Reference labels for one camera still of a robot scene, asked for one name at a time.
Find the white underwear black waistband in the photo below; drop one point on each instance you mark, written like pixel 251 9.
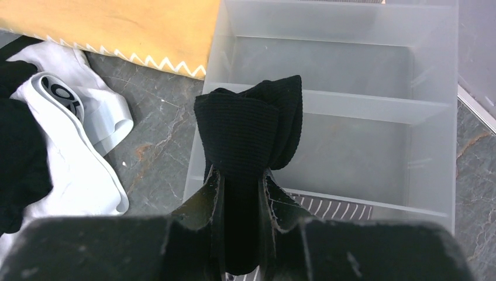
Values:
pixel 82 120

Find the folded yellow towel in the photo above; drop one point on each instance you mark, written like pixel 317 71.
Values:
pixel 170 36

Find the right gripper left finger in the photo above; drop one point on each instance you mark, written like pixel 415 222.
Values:
pixel 197 237

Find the clear plastic organizer box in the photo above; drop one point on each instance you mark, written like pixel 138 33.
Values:
pixel 379 91

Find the black underwear beige waistband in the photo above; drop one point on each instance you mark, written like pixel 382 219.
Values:
pixel 244 134

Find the grey striped rolled cloth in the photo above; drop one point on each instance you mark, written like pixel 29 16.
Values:
pixel 328 209

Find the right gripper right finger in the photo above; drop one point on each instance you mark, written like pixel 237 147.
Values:
pixel 282 250

